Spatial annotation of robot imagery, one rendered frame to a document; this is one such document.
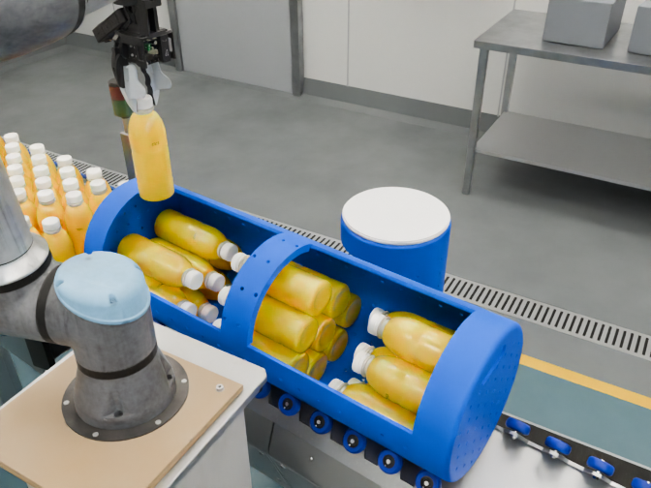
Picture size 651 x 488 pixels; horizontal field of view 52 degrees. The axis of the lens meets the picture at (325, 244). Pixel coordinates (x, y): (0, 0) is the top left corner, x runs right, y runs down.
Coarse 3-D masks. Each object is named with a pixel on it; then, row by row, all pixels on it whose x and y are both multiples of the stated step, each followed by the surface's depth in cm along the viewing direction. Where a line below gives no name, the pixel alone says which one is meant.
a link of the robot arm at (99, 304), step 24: (72, 264) 91; (96, 264) 92; (120, 264) 92; (48, 288) 90; (72, 288) 87; (96, 288) 88; (120, 288) 88; (144, 288) 92; (48, 312) 89; (72, 312) 87; (96, 312) 87; (120, 312) 88; (144, 312) 92; (48, 336) 91; (72, 336) 90; (96, 336) 89; (120, 336) 90; (144, 336) 93; (96, 360) 91; (120, 360) 92
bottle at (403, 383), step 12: (372, 360) 113; (384, 360) 111; (396, 360) 111; (372, 372) 111; (384, 372) 110; (396, 372) 109; (408, 372) 109; (420, 372) 109; (372, 384) 111; (384, 384) 109; (396, 384) 108; (408, 384) 107; (420, 384) 107; (384, 396) 111; (396, 396) 109; (408, 396) 107; (420, 396) 106; (408, 408) 108
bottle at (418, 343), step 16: (384, 320) 114; (400, 320) 111; (416, 320) 111; (384, 336) 112; (400, 336) 110; (416, 336) 109; (432, 336) 108; (448, 336) 108; (400, 352) 110; (416, 352) 108; (432, 352) 107; (432, 368) 107
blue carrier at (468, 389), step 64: (128, 192) 141; (192, 192) 145; (256, 256) 122; (320, 256) 137; (192, 320) 126; (448, 320) 125; (512, 320) 109; (320, 384) 111; (448, 384) 99; (448, 448) 99
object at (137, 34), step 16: (128, 0) 112; (144, 0) 111; (160, 0) 114; (128, 16) 115; (144, 16) 113; (128, 32) 117; (144, 32) 114; (160, 32) 116; (128, 48) 118; (144, 48) 116; (160, 48) 118; (144, 64) 116
